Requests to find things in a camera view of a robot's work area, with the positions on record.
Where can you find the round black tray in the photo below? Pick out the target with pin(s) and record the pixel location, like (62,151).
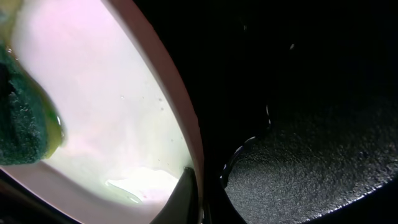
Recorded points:
(296,103)

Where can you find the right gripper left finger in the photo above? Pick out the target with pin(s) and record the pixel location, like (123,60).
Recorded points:
(183,206)

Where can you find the white plate green stains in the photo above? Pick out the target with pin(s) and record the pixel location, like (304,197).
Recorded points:
(129,125)

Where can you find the green yellow sponge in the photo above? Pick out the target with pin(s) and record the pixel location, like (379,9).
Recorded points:
(31,129)

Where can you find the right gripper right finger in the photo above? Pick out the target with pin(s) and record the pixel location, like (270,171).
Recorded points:
(218,208)

